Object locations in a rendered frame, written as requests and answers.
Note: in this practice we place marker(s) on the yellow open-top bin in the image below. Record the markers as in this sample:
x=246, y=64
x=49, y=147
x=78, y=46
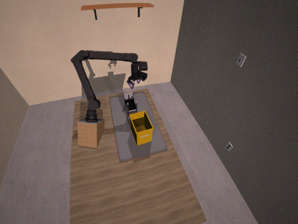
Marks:
x=142, y=127

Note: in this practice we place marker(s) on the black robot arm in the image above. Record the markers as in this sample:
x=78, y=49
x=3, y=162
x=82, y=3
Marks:
x=82, y=55

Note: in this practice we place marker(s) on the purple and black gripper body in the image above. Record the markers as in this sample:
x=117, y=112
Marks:
x=131, y=78

